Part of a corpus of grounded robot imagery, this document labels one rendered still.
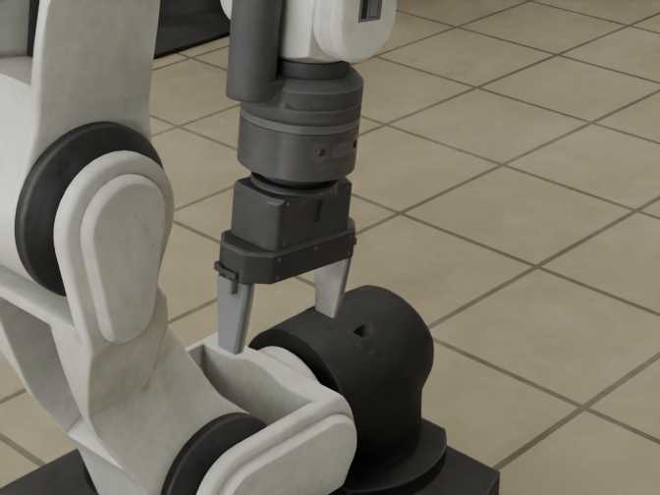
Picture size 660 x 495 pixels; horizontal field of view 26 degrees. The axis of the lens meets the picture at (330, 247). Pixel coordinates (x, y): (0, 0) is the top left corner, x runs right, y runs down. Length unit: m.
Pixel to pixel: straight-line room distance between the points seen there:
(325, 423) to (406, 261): 1.02
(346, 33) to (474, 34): 2.53
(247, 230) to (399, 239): 1.42
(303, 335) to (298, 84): 0.51
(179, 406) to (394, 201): 1.35
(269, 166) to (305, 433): 0.42
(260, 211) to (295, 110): 0.08
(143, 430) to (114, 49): 0.35
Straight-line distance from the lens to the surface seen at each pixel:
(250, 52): 0.98
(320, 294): 1.15
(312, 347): 1.45
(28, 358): 1.30
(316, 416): 1.39
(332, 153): 1.02
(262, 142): 1.02
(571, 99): 3.12
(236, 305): 1.05
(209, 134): 2.90
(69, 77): 1.11
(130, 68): 1.14
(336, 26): 0.97
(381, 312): 1.51
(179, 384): 1.29
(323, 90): 1.00
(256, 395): 1.46
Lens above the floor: 1.09
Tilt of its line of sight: 27 degrees down
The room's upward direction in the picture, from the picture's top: straight up
